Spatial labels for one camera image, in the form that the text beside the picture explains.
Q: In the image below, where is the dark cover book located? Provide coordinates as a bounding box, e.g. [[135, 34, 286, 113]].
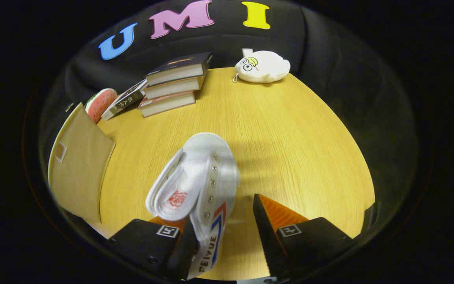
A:
[[145, 52, 213, 86]]

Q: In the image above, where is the white canvas shoe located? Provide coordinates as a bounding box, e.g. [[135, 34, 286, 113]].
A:
[[145, 132, 240, 280]]

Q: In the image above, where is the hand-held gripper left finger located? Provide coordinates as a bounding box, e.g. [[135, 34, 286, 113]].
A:
[[107, 215, 200, 281]]

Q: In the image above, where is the black backdrop cloth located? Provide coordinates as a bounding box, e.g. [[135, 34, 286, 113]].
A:
[[63, 0, 411, 166]]

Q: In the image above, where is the tan cover book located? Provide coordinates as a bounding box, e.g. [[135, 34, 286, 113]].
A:
[[143, 75, 206, 100]]

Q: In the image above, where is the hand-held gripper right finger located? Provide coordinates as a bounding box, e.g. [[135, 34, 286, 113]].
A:
[[253, 193, 354, 281]]

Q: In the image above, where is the white cover book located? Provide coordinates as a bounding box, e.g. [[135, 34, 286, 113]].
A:
[[101, 79, 149, 121]]

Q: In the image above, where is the watermelon slice toy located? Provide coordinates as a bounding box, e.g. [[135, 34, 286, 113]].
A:
[[84, 88, 118, 124]]

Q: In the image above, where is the white plush toy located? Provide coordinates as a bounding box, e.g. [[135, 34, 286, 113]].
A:
[[233, 48, 291, 84]]

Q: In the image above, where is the reddish cover book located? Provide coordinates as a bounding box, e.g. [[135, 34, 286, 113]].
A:
[[138, 91, 197, 118]]

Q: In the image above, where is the beige fabric storage box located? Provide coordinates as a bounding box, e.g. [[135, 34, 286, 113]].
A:
[[48, 103, 116, 223]]

